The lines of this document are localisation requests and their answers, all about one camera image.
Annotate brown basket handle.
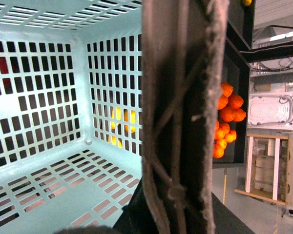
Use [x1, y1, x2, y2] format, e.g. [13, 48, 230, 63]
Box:
[142, 0, 230, 234]

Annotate light blue plastic basket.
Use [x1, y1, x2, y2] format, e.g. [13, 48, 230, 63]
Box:
[0, 0, 142, 234]

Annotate yellow lemons behind basket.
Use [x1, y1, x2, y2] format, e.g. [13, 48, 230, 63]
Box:
[104, 106, 140, 153]

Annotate pile of oranges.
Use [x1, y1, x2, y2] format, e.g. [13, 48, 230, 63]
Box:
[213, 82, 247, 159]

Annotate white metal appliance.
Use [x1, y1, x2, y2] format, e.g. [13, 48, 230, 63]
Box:
[247, 83, 293, 133]

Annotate yellow fruit on top shelf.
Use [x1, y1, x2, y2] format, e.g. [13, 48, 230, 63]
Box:
[242, 0, 252, 7]

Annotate black shelf frame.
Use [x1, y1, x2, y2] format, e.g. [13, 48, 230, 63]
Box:
[212, 0, 293, 169]

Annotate wooden white crate frame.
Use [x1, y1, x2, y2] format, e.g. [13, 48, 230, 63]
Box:
[234, 134, 293, 207]

